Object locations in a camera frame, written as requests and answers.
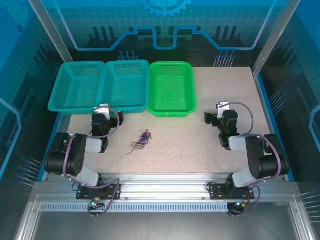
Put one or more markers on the aluminium frame post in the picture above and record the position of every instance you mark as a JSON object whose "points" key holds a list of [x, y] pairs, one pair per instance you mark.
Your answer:
{"points": [[50, 27], [275, 32]]}

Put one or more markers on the teal plastic basket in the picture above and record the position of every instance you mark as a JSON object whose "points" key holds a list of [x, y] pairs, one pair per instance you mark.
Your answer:
{"points": [[75, 87], [125, 85]]}

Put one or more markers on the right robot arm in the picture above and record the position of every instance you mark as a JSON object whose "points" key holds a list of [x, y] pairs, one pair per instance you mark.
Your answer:
{"points": [[252, 155]]}

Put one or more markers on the right power connector with light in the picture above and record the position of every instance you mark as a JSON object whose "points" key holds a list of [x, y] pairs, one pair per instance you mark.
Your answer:
{"points": [[240, 204]]}

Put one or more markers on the left power connector with light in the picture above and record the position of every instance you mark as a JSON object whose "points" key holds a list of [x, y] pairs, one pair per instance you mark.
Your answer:
{"points": [[95, 203]]}

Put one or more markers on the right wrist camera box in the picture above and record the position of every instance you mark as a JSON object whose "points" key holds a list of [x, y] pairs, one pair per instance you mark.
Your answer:
{"points": [[221, 110]]}

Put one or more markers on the green plastic basket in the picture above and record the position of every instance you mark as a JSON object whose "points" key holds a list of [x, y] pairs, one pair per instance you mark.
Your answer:
{"points": [[171, 87]]}

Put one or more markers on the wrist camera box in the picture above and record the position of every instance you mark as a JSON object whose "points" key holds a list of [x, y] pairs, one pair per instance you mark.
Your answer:
{"points": [[221, 110], [103, 112]]}

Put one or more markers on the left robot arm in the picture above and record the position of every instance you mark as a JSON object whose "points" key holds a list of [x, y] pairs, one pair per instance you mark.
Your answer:
{"points": [[75, 160]]}

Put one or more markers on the power connector with light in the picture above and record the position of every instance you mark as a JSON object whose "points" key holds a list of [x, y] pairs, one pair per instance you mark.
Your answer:
{"points": [[240, 204], [95, 203]]}

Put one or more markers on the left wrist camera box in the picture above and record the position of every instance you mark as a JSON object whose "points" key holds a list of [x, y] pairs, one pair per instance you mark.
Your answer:
{"points": [[103, 112]]}

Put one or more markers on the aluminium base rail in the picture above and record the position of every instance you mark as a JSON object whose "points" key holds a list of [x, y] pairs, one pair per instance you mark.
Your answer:
{"points": [[162, 185]]}

